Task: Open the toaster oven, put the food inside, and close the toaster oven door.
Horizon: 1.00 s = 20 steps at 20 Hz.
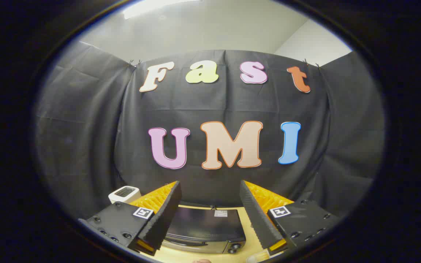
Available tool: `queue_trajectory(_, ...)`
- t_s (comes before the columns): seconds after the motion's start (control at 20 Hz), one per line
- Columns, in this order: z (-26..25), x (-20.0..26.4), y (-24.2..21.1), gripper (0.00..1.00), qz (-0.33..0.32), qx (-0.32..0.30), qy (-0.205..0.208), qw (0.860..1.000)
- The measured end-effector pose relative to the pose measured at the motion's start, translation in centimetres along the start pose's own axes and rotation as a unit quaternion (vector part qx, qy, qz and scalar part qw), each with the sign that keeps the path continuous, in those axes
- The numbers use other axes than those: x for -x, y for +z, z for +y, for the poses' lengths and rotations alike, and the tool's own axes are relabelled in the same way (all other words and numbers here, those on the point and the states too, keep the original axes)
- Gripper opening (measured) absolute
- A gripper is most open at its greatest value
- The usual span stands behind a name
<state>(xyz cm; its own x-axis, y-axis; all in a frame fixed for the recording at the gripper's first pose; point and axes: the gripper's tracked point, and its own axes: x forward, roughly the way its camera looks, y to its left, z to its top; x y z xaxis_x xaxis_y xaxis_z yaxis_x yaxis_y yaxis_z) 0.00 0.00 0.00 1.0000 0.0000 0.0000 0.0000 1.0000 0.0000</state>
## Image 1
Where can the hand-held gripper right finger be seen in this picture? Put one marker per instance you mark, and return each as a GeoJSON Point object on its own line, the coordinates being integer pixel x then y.
{"type": "Point", "coordinates": [252, 215]}

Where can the white pop-up toaster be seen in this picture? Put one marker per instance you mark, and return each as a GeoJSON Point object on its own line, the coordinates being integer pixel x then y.
{"type": "Point", "coordinates": [123, 193]}

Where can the black toaster oven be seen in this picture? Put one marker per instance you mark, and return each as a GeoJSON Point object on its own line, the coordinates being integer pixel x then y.
{"type": "Point", "coordinates": [205, 223]}

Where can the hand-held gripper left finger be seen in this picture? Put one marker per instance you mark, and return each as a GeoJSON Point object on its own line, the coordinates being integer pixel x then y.
{"type": "Point", "coordinates": [166, 215]}

